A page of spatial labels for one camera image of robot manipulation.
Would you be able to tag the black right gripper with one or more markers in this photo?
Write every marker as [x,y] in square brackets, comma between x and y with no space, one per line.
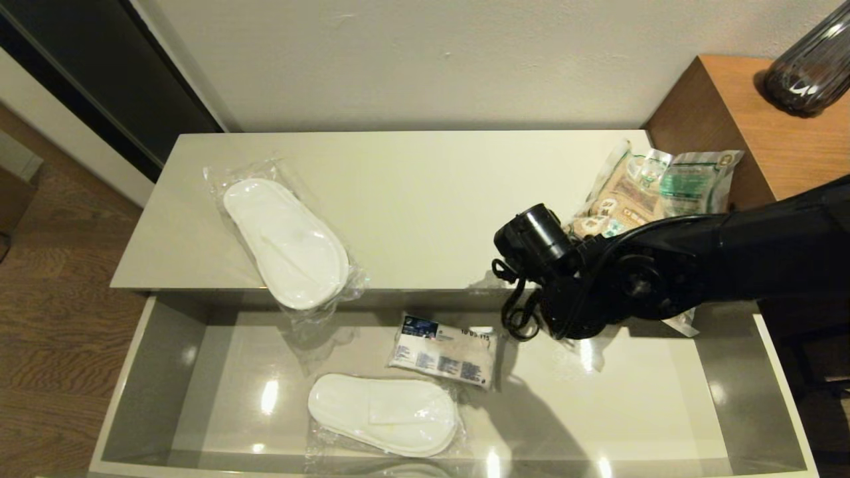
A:
[571,312]

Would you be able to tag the glossy white drawer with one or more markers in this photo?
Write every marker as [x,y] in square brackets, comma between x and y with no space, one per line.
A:
[631,398]

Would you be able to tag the green printed snack bag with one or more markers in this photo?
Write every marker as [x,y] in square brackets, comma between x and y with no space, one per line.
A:
[690,179]

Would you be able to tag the white slippers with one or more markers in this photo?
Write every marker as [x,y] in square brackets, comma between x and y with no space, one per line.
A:
[385,413]
[285,245]

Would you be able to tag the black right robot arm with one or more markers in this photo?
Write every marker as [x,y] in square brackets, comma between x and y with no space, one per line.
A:
[764,245]

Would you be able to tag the white wipes pack blue label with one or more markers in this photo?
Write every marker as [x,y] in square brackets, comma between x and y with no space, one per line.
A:
[445,354]

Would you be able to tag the glossy white low cabinet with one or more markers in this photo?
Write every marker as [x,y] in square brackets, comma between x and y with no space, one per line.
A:
[431,212]

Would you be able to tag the brown wooden side cabinet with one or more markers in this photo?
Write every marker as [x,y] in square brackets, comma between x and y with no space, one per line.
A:
[797,146]

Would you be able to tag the dark ribbed glass vase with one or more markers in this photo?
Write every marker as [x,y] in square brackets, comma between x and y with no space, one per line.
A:
[807,73]

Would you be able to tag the dark sliding door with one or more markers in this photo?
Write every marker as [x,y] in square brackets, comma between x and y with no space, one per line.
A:
[99,73]

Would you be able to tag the brown box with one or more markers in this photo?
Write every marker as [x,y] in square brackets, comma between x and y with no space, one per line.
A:
[12,199]

